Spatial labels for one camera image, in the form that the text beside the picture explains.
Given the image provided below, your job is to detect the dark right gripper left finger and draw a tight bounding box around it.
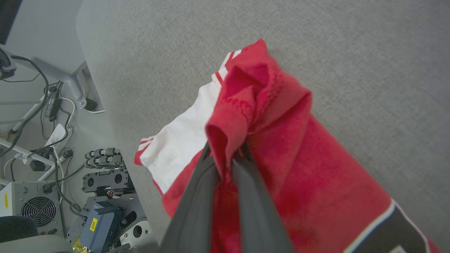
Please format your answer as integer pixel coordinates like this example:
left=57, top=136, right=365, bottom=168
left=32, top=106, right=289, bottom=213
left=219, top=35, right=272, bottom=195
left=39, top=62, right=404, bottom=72
left=160, top=142, right=220, bottom=253

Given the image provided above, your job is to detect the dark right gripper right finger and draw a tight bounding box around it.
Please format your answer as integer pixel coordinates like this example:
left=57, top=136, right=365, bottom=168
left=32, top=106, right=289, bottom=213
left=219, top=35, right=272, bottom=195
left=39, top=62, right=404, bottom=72
left=231, top=146, right=296, bottom=253

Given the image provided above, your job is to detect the red and white basketball jersey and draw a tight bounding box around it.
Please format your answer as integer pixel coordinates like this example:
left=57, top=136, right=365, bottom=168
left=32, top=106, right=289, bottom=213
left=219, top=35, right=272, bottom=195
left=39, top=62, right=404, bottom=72
left=134, top=38, right=442, bottom=253

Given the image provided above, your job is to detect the white housing with round hole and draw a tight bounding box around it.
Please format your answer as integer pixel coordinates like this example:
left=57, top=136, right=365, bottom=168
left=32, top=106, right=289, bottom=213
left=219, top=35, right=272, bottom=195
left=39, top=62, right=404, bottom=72
left=119, top=219, right=154, bottom=248

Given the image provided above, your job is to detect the grey metal machine base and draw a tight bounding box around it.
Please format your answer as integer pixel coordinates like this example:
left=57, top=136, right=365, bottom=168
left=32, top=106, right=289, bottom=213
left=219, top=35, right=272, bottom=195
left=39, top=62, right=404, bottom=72
left=67, top=193, right=148, bottom=246

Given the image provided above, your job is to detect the blue box yellow label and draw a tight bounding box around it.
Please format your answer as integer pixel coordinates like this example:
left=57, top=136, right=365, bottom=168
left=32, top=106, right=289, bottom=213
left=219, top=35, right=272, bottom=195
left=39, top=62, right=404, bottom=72
left=79, top=201, right=123, bottom=253

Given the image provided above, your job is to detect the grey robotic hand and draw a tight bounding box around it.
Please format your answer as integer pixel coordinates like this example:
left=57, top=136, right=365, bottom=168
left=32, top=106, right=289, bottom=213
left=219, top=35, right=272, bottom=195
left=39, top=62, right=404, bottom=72
left=86, top=156, right=126, bottom=168
left=85, top=148, right=122, bottom=158

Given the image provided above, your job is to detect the gold foil wrapper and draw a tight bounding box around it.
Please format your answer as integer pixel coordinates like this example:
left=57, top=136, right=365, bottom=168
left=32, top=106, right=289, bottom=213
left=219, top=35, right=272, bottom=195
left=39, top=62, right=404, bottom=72
left=72, top=237, right=88, bottom=253

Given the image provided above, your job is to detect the white power strip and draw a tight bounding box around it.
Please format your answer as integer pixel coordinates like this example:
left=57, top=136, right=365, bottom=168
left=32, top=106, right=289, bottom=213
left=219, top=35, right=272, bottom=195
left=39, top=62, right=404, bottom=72
left=45, top=124, right=67, bottom=147

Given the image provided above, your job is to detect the grey box with fan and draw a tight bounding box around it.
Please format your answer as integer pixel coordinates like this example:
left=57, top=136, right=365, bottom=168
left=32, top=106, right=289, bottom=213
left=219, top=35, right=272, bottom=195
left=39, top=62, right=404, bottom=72
left=0, top=181, right=64, bottom=238

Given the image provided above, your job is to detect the black chair back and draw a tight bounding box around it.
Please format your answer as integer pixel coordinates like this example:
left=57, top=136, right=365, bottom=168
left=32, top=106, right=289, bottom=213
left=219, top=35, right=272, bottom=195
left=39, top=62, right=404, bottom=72
left=0, top=215, right=38, bottom=243

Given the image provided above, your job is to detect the black power adapter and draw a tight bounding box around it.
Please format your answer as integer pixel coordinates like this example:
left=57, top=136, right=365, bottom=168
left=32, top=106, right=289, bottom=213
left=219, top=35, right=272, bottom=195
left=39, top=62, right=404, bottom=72
left=45, top=86, right=63, bottom=122

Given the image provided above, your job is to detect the grey metal desk leg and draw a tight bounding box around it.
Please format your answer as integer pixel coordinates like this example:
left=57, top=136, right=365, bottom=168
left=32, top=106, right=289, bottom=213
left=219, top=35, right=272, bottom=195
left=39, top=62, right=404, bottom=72
left=7, top=53, right=88, bottom=109

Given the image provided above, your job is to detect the black round device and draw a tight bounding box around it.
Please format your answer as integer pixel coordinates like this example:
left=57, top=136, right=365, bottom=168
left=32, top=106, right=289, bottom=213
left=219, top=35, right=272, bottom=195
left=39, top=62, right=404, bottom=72
left=0, top=47, right=17, bottom=80

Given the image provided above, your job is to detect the black monitor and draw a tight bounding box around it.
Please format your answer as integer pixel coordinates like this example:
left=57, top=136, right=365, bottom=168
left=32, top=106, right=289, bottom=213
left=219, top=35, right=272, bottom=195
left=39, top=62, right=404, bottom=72
left=0, top=0, right=22, bottom=45

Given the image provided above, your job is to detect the white metal frame tube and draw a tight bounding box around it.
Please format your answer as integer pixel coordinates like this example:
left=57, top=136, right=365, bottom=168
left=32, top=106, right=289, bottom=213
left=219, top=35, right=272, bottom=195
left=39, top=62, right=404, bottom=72
left=0, top=138, right=57, bottom=167

